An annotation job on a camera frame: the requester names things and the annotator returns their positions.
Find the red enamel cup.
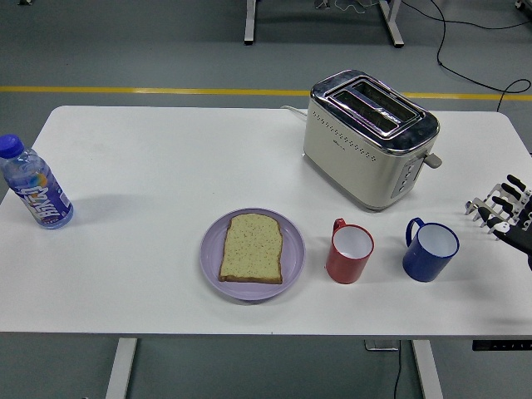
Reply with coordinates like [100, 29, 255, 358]
[325, 217, 375, 285]

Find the plastic drink bottle blue cap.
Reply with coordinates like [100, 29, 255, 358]
[0, 133, 75, 230]

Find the long black floor cable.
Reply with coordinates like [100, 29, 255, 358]
[429, 0, 532, 112]

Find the black desk control panel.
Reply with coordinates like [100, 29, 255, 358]
[471, 339, 532, 352]

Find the thin black floor cable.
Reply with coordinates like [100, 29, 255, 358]
[401, 0, 532, 31]

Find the bread slice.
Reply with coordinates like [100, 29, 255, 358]
[218, 213, 284, 286]

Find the blue enamel cup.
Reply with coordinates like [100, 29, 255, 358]
[401, 216, 461, 283]

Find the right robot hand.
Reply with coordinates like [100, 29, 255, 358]
[476, 174, 532, 272]

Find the grey bracket under table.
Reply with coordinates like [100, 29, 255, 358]
[364, 339, 401, 352]

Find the cream and chrome toaster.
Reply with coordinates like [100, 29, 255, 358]
[302, 69, 443, 213]

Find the white table leg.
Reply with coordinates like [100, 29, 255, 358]
[104, 337, 138, 399]
[411, 339, 444, 399]

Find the purple plate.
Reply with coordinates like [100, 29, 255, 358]
[199, 207, 307, 302]

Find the white toaster power cord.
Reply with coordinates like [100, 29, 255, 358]
[280, 105, 309, 122]

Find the white background desk leg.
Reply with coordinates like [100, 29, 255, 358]
[243, 0, 259, 46]
[377, 0, 405, 48]

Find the metal toast rack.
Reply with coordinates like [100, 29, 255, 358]
[464, 182, 532, 242]

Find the black cable under table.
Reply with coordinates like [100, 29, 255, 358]
[392, 348, 404, 399]

